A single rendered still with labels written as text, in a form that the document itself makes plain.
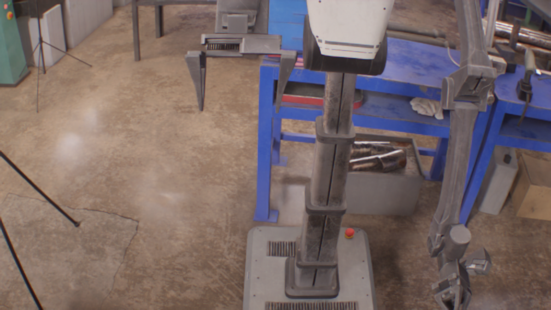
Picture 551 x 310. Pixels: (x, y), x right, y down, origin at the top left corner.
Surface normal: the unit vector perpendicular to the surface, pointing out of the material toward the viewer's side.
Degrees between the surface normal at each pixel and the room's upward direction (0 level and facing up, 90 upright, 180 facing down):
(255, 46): 60
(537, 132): 0
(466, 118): 74
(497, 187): 90
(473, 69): 51
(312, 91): 0
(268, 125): 90
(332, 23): 90
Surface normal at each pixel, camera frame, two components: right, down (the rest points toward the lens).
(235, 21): -0.02, 0.67
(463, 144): 0.00, 0.35
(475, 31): 0.00, -0.04
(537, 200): -0.20, 0.57
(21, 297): 0.04, -0.80
